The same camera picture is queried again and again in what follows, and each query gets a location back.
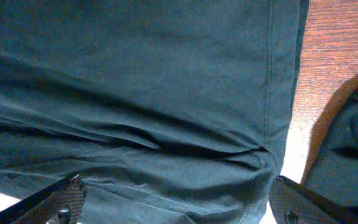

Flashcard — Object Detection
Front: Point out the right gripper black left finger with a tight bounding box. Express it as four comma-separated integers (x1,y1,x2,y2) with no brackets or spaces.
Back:
0,174,87,224

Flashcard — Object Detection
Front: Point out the black garment under pile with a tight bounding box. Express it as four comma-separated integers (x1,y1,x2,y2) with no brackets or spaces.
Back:
305,89,358,214

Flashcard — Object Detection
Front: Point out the dark green t-shirt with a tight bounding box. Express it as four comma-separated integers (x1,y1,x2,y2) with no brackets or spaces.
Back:
0,0,308,223

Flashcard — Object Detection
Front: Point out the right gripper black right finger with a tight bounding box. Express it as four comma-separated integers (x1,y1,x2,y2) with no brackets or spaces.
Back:
269,175,358,224

